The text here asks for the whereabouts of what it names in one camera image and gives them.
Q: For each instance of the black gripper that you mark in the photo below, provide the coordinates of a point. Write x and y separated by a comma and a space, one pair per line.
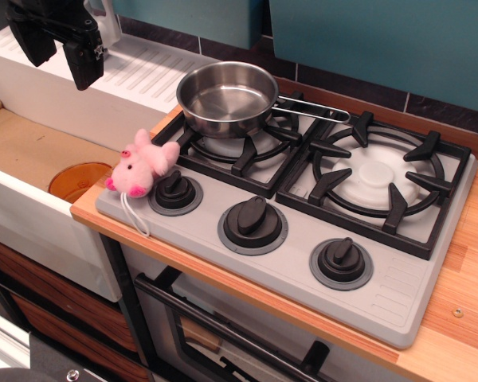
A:
37, 24

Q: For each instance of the pink stuffed pig toy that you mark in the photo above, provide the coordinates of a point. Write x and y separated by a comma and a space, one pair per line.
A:
140, 164

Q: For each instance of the black robot base with bolt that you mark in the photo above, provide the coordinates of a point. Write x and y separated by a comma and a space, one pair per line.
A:
47, 364

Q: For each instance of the stainless steel pan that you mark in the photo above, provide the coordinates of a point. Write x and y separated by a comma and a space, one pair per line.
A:
232, 99

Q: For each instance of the grey toy faucet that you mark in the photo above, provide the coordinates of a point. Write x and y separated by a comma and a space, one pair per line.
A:
108, 26

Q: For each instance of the white toy sink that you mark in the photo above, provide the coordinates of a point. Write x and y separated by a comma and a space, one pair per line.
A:
48, 125

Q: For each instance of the orange plastic sink drain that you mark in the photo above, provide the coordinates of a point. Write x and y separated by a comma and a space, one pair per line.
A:
74, 181

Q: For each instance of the black left stove knob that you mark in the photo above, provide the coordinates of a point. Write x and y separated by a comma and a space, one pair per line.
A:
175, 195

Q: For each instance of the black stove knob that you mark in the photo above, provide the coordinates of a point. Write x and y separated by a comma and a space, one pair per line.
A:
253, 227
341, 264
175, 195

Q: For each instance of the black left burner grate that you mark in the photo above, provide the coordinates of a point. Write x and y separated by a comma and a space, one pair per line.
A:
261, 174

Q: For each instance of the black burner grate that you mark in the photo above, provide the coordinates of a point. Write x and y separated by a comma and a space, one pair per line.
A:
411, 229
261, 174

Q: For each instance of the black middle stove knob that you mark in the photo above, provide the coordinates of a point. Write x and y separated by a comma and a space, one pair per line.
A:
253, 227

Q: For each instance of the upper wooden drawer front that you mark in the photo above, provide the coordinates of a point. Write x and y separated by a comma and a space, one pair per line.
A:
97, 312

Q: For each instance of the wooden drawer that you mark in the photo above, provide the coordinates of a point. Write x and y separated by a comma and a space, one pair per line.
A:
97, 312
105, 360

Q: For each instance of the grey toy stove top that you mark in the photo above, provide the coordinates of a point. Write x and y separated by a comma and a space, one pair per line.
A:
389, 307

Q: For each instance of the toy oven door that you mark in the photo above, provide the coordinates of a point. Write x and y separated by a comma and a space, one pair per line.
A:
211, 358

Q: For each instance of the lower wooden drawer front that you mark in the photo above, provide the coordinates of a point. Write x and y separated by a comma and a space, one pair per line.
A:
105, 360

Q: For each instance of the white right burner cap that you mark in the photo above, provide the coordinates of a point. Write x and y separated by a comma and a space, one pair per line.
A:
373, 169

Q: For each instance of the black right stove knob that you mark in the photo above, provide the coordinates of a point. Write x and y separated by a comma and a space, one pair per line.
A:
341, 264

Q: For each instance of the black right burner grate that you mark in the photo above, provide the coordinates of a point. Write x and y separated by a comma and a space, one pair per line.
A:
411, 229

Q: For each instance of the brass screw in countertop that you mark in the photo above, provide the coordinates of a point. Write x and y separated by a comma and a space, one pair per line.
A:
457, 312

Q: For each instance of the black oven door handle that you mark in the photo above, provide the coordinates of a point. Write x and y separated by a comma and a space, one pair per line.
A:
161, 289

